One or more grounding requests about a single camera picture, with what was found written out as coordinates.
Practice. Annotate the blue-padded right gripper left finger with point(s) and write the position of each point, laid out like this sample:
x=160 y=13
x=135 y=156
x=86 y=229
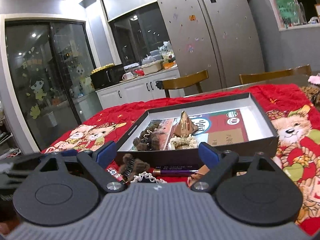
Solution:
x=95 y=164

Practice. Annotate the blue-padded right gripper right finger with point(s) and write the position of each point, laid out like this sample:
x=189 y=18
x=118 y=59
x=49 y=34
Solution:
x=220 y=165

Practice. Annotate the cream knit scrunchie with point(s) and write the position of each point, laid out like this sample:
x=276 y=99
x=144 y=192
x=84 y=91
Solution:
x=182 y=143

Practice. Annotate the brown gold paper pyramid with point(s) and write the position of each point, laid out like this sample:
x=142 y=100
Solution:
x=185 y=126

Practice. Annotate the brown knit scrunchie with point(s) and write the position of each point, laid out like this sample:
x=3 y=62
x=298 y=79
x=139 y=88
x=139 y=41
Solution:
x=149 y=129

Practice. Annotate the brown fuzzy hair claw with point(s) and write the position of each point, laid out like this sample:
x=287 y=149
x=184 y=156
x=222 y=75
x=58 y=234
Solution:
x=148 y=142

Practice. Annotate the polka-dot brown paper pyramid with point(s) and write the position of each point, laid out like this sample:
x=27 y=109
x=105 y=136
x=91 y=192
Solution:
x=197 y=175

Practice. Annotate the red small tube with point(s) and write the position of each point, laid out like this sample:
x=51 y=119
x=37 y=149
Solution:
x=115 y=173

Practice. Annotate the brown fuzzy claw clip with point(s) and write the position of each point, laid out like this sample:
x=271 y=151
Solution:
x=132 y=167

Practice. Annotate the printed book in box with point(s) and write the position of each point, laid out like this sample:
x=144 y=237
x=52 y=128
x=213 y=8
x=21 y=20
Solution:
x=215 y=128

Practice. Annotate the black white lace scrunchie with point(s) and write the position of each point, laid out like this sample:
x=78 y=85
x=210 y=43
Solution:
x=146 y=177

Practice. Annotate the black shallow box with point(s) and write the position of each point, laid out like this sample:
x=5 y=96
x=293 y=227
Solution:
x=262 y=137

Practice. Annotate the purple pen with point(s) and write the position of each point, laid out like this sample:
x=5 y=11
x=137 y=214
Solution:
x=173 y=173

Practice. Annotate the red bear-print quilt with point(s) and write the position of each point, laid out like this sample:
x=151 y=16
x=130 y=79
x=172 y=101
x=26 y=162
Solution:
x=292 y=115

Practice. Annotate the black microwave oven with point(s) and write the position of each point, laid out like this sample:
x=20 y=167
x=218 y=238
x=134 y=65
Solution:
x=107 y=75

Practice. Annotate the right wooden chair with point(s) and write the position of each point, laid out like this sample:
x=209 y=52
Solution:
x=257 y=77

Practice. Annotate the wooden chair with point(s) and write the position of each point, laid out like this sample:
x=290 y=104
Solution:
x=183 y=82
x=257 y=77

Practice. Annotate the white kitchen cabinet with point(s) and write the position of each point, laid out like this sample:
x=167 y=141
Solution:
x=137 y=89

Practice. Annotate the left wooden chair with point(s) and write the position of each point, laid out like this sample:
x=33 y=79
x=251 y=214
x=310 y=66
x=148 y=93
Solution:
x=183 y=82

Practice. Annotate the white mug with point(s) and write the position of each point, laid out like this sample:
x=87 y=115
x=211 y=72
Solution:
x=127 y=76

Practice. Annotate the glass sliding door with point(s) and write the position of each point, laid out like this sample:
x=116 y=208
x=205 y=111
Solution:
x=50 y=63

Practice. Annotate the brown woven coaster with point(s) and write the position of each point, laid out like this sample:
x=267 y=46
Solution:
x=312 y=93

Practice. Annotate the beige plastic basin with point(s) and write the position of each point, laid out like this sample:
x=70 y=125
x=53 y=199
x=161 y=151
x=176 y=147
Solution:
x=152 y=67

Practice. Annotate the snack bag on counter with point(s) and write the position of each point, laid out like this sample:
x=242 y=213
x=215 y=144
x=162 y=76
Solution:
x=166 y=51

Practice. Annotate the silver double-door refrigerator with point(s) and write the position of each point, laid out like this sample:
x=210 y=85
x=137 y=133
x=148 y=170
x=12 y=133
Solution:
x=219 y=36

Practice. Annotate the green paper sign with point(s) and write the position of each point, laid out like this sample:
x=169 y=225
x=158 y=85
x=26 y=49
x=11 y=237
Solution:
x=288 y=12

